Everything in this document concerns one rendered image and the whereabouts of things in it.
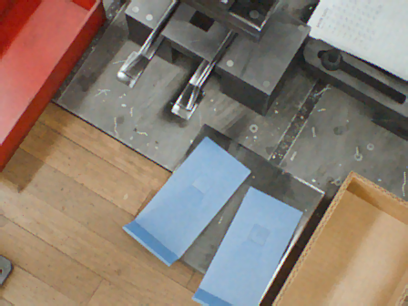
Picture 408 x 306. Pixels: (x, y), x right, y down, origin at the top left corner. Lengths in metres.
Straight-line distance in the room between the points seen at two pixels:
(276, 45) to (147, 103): 0.18
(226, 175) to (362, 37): 0.24
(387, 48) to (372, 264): 0.26
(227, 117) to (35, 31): 0.27
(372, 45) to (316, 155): 0.15
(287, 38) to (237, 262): 0.27
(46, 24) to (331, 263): 0.47
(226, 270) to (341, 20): 0.34
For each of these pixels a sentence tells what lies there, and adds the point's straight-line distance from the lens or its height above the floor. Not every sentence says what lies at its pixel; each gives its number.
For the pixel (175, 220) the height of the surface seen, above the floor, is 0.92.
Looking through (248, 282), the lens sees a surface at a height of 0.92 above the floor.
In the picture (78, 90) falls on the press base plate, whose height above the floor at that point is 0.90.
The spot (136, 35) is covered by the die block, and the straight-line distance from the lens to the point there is 1.10.
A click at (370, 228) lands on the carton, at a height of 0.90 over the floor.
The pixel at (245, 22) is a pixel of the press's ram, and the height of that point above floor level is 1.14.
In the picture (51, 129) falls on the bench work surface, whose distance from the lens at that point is 1.10.
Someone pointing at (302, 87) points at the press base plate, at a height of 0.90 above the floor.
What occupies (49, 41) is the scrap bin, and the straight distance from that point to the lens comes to 1.14.
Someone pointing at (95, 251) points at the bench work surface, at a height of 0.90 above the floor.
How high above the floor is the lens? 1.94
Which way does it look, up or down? 75 degrees down
